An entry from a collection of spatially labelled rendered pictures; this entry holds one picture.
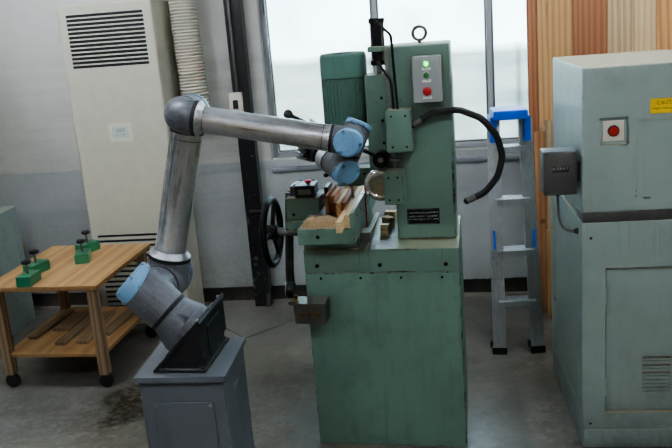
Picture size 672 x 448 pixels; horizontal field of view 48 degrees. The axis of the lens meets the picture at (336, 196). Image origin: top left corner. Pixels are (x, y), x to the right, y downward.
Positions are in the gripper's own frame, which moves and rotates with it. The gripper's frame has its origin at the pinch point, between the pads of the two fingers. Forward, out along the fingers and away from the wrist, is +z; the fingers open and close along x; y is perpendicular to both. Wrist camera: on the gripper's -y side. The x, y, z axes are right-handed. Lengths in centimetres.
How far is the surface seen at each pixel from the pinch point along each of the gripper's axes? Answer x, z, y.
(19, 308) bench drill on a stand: 176, 172, 48
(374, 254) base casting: 31, -32, -23
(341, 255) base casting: 35.4, -25.1, -14.5
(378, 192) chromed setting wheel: 10.2, -21.8, -23.8
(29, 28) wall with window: 24, 225, 61
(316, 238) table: 30.1, -23.4, -2.6
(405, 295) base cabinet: 42, -43, -35
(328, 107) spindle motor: -12.4, 1.9, -6.8
